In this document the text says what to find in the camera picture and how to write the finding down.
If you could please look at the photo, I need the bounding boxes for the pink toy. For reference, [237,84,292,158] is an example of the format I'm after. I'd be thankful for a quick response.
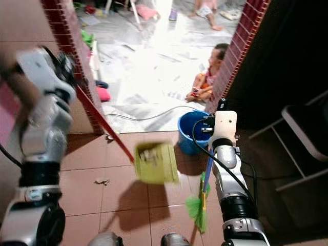
[96,86,111,103]

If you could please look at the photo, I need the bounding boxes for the pair of sandals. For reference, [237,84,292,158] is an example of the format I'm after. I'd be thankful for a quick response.
[219,7,242,22]

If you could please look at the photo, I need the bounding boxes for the grey robot leg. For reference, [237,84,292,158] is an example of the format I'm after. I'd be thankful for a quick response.
[87,233,125,246]
[160,233,191,246]

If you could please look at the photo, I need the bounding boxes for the blue plastic bucket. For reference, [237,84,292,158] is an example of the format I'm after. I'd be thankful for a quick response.
[177,111,212,156]

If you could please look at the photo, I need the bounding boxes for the grey left robot leg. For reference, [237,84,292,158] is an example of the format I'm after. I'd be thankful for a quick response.
[87,233,125,246]

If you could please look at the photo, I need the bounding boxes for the pink cushion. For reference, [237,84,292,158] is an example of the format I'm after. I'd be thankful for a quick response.
[135,4,160,22]

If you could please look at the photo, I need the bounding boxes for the white metal frame chair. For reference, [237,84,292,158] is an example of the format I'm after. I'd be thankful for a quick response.
[248,105,328,194]

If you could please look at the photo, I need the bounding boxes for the yellow dustpan with red handle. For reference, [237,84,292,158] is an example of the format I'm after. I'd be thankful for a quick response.
[76,86,180,186]

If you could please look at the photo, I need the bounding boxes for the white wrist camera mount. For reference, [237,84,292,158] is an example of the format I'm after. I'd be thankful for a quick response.
[16,47,63,94]
[212,110,238,147]

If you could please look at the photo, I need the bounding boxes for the small child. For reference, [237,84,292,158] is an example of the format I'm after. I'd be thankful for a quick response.
[186,43,229,104]

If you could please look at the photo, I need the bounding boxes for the thin floor cable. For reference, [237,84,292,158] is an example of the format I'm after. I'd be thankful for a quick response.
[105,105,207,124]

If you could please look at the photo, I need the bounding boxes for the person with bare legs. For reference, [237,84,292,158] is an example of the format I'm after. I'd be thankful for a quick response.
[192,0,224,32]

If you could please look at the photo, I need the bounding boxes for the grey right robot leg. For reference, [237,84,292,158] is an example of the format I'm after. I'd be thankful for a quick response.
[160,233,191,246]

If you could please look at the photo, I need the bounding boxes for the green cloth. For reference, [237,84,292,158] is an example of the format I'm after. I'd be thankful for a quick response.
[80,29,94,50]

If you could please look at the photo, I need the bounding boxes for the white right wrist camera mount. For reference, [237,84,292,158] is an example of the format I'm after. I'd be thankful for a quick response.
[212,110,238,147]

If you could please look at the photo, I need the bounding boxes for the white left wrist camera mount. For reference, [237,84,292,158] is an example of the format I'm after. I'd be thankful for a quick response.
[16,47,63,94]

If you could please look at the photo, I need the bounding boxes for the green broom with blue handle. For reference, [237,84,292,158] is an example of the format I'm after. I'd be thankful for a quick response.
[186,150,217,234]

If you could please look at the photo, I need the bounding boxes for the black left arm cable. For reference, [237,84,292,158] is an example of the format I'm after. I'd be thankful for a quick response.
[0,142,22,168]

